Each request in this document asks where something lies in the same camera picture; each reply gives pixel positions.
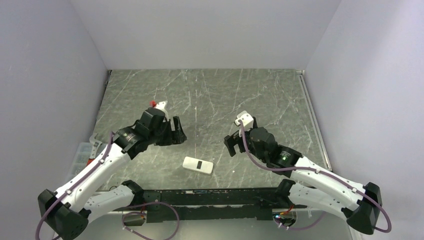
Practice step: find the red white remote control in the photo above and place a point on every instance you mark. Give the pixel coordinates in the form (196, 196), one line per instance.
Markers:
(198, 165)

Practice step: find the orange handled adjustable wrench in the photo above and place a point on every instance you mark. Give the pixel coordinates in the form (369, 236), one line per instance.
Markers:
(95, 144)

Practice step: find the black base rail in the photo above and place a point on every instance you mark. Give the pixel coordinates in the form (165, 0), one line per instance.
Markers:
(211, 204)

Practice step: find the aluminium frame rail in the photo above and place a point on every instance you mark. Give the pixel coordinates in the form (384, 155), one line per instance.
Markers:
(313, 118)

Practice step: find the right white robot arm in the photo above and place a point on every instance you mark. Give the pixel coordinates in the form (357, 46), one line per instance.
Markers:
(308, 184)

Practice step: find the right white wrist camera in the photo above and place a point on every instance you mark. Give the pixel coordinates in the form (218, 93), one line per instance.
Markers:
(247, 120)

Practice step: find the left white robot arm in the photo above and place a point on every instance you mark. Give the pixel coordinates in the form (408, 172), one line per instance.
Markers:
(70, 208)

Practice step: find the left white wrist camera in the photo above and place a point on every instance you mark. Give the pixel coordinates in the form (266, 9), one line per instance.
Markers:
(162, 106)

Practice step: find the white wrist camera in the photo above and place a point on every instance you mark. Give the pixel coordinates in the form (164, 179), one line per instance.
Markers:
(162, 106)
(247, 120)

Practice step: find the clear plastic screw box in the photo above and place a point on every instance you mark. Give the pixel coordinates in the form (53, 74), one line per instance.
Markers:
(80, 159)

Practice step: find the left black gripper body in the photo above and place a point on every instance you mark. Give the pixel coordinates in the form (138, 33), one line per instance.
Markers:
(160, 137)

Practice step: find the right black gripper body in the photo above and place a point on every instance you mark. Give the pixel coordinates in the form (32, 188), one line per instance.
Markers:
(248, 141)

